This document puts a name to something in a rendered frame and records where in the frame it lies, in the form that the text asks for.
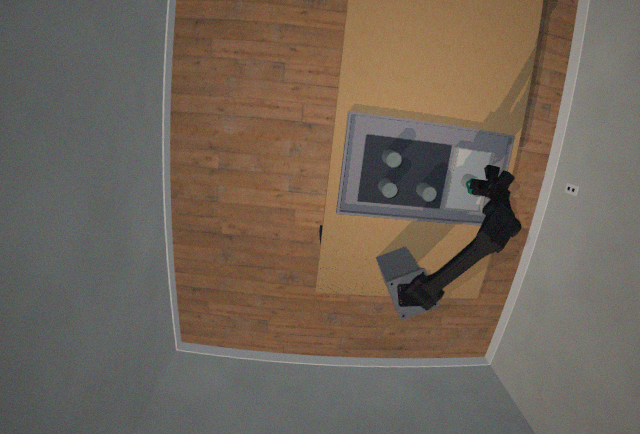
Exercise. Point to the clear glass jar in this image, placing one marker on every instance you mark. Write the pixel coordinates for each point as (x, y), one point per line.
(391, 158)
(466, 178)
(428, 193)
(388, 189)

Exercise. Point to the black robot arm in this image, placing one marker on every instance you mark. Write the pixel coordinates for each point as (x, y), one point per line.
(497, 228)

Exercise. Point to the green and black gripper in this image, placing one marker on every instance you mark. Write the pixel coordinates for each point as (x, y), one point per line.
(475, 190)

